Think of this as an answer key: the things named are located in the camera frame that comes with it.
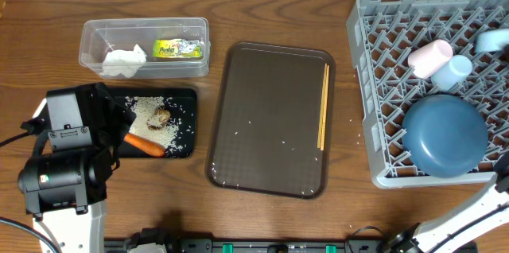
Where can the wooden chopstick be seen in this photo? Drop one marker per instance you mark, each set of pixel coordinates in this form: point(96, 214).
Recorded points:
point(326, 106)
point(319, 129)

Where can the brown food scrap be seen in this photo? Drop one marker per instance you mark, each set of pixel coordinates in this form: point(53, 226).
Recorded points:
point(159, 119)

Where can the pile of white rice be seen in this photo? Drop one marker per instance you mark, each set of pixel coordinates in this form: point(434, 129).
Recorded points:
point(178, 136)

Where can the green snack wrapper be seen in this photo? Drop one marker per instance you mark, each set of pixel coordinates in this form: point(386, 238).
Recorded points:
point(177, 48)

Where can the orange carrot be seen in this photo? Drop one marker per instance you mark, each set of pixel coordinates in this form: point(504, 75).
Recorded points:
point(151, 148)

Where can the white tissue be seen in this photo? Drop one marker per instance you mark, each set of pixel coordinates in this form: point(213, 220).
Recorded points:
point(123, 63)

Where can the blue plate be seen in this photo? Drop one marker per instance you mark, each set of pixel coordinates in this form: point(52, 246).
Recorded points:
point(445, 136)

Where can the light blue plastic cup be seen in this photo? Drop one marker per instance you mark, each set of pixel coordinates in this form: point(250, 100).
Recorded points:
point(452, 73)

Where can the light blue rice bowl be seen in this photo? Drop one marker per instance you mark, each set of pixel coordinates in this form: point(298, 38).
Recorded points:
point(492, 41)

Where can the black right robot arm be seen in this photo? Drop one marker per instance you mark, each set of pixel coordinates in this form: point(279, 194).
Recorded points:
point(483, 212)

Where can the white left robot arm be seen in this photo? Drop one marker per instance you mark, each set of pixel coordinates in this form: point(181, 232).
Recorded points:
point(79, 131)

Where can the black waste tray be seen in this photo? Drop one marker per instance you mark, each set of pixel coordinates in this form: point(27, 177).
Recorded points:
point(119, 93)

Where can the grey dishwasher rack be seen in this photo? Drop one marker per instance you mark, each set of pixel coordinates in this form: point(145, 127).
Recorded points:
point(382, 34)

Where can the dark brown serving tray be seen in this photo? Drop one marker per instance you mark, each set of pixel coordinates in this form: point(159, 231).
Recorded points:
point(265, 135)

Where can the clear plastic bin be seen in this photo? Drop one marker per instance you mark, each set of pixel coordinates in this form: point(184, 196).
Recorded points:
point(99, 37)

